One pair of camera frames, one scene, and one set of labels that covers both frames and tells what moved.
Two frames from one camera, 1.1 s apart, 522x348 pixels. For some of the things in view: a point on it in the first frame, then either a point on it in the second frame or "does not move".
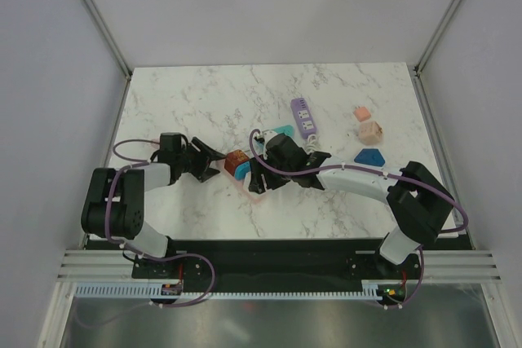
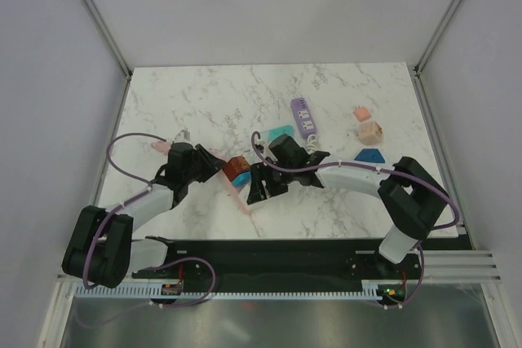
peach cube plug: x=369 y=132 does not move
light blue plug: x=241 y=169 -> x=241 y=179
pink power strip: x=243 y=184 -> x=236 y=193
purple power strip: x=303 y=119 does not move
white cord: x=311 y=145 does not move
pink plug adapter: x=361 y=113 does not move
